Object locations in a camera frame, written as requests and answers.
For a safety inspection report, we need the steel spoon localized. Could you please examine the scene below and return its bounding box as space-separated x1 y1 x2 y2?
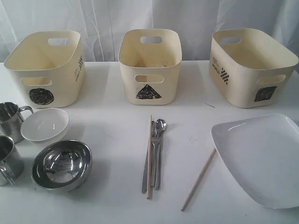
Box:
154 119 167 190

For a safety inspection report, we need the steel fork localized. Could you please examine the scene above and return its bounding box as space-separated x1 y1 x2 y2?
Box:
152 122 166 190

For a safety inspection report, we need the wooden chopstick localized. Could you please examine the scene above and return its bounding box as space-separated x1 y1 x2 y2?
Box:
181 148 216 212
147 115 152 200

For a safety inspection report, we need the steel table knife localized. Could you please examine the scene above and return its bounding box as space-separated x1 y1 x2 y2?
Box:
142 120 155 194

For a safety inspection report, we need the stainless steel bowl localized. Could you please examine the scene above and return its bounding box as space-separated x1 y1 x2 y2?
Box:
31 140 93 192

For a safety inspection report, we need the white ceramic bowl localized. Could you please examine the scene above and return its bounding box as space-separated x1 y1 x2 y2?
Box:
21 108 70 145

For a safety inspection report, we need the steel mug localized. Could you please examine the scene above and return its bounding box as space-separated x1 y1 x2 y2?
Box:
0 135 24 186
0 102 34 143

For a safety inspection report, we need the cream bin with triangle mark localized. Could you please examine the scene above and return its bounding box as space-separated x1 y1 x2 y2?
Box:
118 29 182 105

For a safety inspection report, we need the white curtain backdrop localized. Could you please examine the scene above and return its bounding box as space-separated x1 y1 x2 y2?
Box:
0 0 299 62

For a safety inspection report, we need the cream bin with circle mark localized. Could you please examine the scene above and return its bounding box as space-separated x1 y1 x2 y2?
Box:
4 30 85 108

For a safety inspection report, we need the cream bin with square mark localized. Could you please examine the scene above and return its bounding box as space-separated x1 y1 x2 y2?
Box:
209 28 299 108

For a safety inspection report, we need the white square plate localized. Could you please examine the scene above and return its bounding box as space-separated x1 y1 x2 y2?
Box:
211 113 299 209

